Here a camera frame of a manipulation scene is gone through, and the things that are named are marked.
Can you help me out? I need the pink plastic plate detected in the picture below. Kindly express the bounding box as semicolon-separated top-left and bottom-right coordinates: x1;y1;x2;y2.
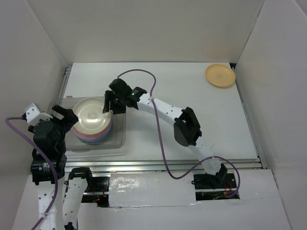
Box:
73;119;112;139

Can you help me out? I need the aluminium frame rail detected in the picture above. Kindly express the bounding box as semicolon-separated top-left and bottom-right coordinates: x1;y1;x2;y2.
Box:
60;62;261;172

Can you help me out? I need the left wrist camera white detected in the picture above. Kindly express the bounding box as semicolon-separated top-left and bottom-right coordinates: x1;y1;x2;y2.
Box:
24;103;52;126

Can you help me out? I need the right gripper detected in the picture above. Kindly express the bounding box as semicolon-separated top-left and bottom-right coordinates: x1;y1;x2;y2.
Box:
102;91;127;115

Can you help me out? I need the blue plastic plate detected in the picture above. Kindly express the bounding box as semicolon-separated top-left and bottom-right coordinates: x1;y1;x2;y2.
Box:
78;131;112;144

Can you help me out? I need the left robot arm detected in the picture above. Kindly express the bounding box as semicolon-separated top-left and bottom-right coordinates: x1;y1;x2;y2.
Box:
25;103;95;230

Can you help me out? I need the clear plastic bin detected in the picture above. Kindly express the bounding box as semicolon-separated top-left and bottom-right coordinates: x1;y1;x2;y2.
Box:
48;97;126;152

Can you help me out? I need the cream plastic plate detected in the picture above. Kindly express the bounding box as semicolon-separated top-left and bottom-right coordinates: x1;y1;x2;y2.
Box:
73;97;112;135

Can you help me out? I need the purple plate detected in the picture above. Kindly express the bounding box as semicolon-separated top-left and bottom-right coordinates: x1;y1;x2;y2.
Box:
73;129;111;143

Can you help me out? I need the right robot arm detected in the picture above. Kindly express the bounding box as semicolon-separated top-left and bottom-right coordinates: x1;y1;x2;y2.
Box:
103;78;227;188

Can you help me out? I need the white foil tape sheet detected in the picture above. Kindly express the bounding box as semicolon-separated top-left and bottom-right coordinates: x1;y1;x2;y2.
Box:
108;172;197;207

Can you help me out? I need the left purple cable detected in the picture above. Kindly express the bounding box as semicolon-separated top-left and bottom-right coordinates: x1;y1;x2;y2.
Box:
5;116;59;230

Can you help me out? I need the orange plastic plate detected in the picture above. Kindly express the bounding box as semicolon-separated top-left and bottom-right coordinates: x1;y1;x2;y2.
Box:
205;64;236;88

